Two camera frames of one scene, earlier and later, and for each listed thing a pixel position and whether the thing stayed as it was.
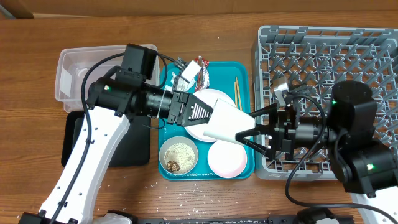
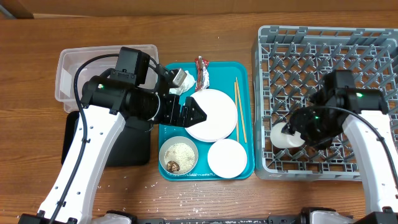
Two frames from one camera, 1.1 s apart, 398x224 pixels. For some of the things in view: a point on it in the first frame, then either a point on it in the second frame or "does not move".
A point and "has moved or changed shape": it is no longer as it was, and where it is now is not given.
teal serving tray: (185, 153) does not move
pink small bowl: (227, 160) does not move
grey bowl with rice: (178, 155) does not move
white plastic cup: (226, 121) has moved or changed shape
